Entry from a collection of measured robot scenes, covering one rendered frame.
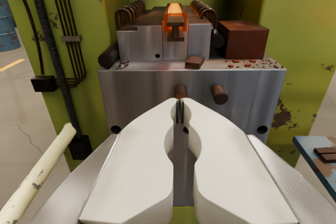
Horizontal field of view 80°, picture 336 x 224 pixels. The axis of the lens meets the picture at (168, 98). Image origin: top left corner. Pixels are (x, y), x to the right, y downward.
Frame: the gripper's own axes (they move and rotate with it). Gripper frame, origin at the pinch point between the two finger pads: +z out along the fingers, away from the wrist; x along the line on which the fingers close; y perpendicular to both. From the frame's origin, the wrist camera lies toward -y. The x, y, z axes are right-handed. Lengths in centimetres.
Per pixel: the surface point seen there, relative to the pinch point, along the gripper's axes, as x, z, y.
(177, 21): 0.3, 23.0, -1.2
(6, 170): -112, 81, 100
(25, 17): -41, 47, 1
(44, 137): -106, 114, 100
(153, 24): -4.6, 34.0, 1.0
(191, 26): 3.3, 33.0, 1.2
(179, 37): 0.6, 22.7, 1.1
